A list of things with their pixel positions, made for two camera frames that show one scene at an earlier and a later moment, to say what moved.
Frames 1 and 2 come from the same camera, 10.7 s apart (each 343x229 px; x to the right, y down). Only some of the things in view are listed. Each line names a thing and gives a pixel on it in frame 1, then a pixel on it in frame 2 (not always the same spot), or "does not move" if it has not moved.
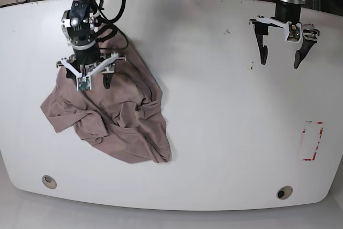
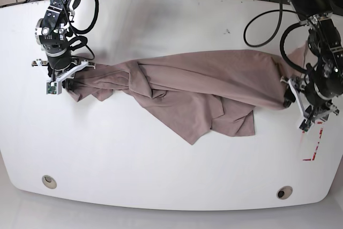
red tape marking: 317,147 does not move
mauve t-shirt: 125,120 → 198,94
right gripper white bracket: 295,30 → 308,120
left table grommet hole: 49,182 does not move
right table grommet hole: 284,192 does not move
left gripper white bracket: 106,66 → 54,87
